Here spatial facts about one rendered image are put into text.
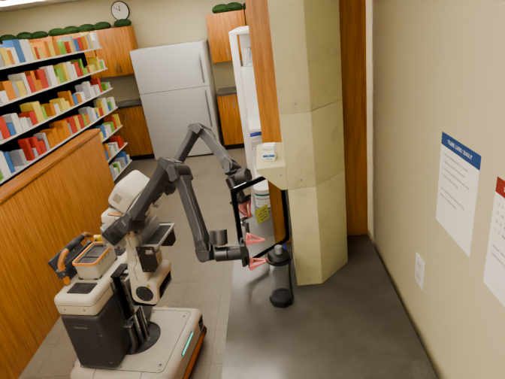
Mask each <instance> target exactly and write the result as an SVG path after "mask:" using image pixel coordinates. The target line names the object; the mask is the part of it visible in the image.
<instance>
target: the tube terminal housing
mask: <svg viewBox="0 0 505 379"><path fill-rule="evenodd" d="M278 109H279V117H280V131H281V130H282V131H281V139H282V137H283V139H282V145H283V154H284V159H285V164H286V176H287V184H288V194H289V208H290V216H291V224H292V237H293V246H294V251H293V256H294V254H295V256H294V261H295V272H296V278H297V284H298V286H300V285H308V284H317V283H323V282H325V281H326V280H327V279H328V278H330V276H332V275H333V274H334V273H335V272H336V271H338V270H339V269H340V268H341V267H343V266H344V265H345V264H346V263H348V255H347V233H346V188H345V170H344V169H345V168H344V145H343V101H342V99H341V100H338V101H336V102H333V103H331V104H328V105H325V106H323V107H320V108H317V109H315V110H313V111H308V112H301V113H294V114H283V115H281V114H280V108H279V104H278ZM293 246H292V249H293Z"/></svg>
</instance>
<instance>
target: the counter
mask: <svg viewBox="0 0 505 379"><path fill-rule="evenodd" d="M283 245H285V246H286V249H287V250H289V251H290V252H291V253H292V261H291V270H292V292H293V293H294V301H293V303H292V305H290V306H288V307H286V308H277V307H274V306H273V305H272V303H271V301H270V294H271V288H270V281H269V272H268V264H267V263H264V264H262V265H260V266H258V267H257V268H255V269H253V270H252V271H250V269H249V266H248V265H247V266H246V267H243V265H242V261H241V259H239V260H235V261H234V270H233V277H232V284H231V298H230V305H229V312H228V325H227V332H226V340H225V352H224V360H223V367H222V379H438V378H437V376H436V373H435V371H434V369H433V367H432V365H431V363H430V361H429V359H428V357H427V355H426V353H425V351H424V349H423V347H422V344H421V342H420V340H419V338H418V336H417V334H416V332H415V330H414V328H413V326H412V324H411V322H410V320H409V318H408V316H407V313H406V311H405V310H404V307H403V305H402V304H401V301H400V299H399V298H398V295H397V293H396V292H395V289H394V287H393V286H392V282H391V281H390V279H389V276H388V275H387V273H386V270H385V269H384V267H383V264H382V263H381V261H380V258H379V257H378V254H377V252H376V250H375V248H374V246H373V244H372V242H371V240H370V238H369V236H368V234H365V235H350V236H347V255H348V263H346V264H345V265H344V266H343V267H341V268H340V269H339V270H338V271H336V272H335V273H334V274H333V275H332V276H330V278H328V279H327V280H326V281H325V282H323V283H317V284H308V285H300V286H298V284H297V278H296V272H295V261H294V256H293V249H292V242H291V241H289V242H286V243H284V244H282V245H281V246H282V248H284V246H283Z"/></svg>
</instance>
